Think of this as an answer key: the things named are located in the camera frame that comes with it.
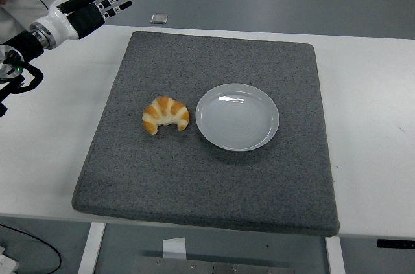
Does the white table leg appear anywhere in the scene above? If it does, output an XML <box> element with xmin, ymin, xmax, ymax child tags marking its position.
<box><xmin>77</xmin><ymin>222</ymin><xmax>107</xmax><ymax>274</ymax></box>
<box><xmin>325</xmin><ymin>236</ymin><xmax>346</xmax><ymax>274</ymax></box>

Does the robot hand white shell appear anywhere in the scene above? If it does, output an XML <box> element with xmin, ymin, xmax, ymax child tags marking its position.
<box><xmin>31</xmin><ymin>0</ymin><xmax>133</xmax><ymax>41</ymax></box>

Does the silver floor outlet box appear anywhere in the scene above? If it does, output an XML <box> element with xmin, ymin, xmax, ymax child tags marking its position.
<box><xmin>150</xmin><ymin>13</ymin><xmax>169</xmax><ymax>25</ymax></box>

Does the golden croissant bread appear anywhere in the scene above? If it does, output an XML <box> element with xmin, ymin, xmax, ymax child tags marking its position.
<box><xmin>142</xmin><ymin>96</ymin><xmax>191</xmax><ymax>135</ymax></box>

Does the round pale grey plate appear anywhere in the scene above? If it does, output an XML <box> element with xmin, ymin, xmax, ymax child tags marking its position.
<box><xmin>195</xmin><ymin>83</ymin><xmax>280</xmax><ymax>152</ymax></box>

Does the grey speckled foam mat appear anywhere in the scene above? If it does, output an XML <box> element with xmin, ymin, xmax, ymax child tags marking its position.
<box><xmin>71</xmin><ymin>30</ymin><xmax>340</xmax><ymax>238</ymax></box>

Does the black table control panel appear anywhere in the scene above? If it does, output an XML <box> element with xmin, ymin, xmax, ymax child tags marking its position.
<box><xmin>376</xmin><ymin>238</ymin><xmax>415</xmax><ymax>249</ymax></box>

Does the black floor cable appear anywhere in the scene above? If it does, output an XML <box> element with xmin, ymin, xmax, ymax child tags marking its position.
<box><xmin>0</xmin><ymin>223</ymin><xmax>62</xmax><ymax>274</ymax></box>

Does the white power strip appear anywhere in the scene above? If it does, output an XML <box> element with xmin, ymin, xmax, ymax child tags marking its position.
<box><xmin>0</xmin><ymin>245</ymin><xmax>19</xmax><ymax>274</ymax></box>

